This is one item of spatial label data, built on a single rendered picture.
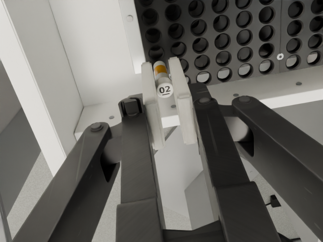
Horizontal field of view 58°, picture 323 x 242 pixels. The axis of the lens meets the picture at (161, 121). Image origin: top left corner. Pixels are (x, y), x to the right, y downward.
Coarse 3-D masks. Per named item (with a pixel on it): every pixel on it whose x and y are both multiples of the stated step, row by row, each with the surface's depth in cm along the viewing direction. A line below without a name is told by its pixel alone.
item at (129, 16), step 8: (120, 0) 26; (128, 0) 26; (120, 8) 27; (128, 8) 27; (128, 16) 27; (136, 16) 27; (128, 24) 27; (136, 24) 27; (128, 32) 28; (136, 32) 28; (128, 40) 28; (136, 40) 28; (136, 48) 28; (136, 56) 29; (144, 56) 29; (136, 64) 29; (136, 72) 30
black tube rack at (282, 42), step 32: (160, 0) 22; (192, 0) 22; (224, 0) 25; (256, 0) 22; (288, 0) 22; (320, 0) 26; (192, 32) 23; (224, 32) 23; (256, 32) 23; (288, 32) 26; (320, 32) 24; (192, 64) 24; (224, 64) 25; (256, 64) 25; (320, 64) 25
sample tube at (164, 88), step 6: (156, 66) 23; (162, 66) 23; (156, 72) 22; (162, 72) 22; (156, 78) 21; (162, 78) 20; (168, 78) 21; (156, 84) 21; (162, 84) 20; (168, 84) 20; (156, 90) 20; (162, 90) 20; (168, 90) 20; (162, 96) 20; (168, 96) 20
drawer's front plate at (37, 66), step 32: (0, 0) 18; (32, 0) 23; (0, 32) 19; (32, 32) 22; (32, 64) 21; (64, 64) 28; (32, 96) 22; (64, 96) 27; (32, 128) 23; (64, 128) 25
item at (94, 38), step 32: (64, 0) 27; (96, 0) 27; (64, 32) 28; (96, 32) 29; (96, 64) 30; (128, 64) 30; (288, 64) 32; (96, 96) 32; (224, 96) 29; (256, 96) 28; (288, 96) 27; (320, 96) 27
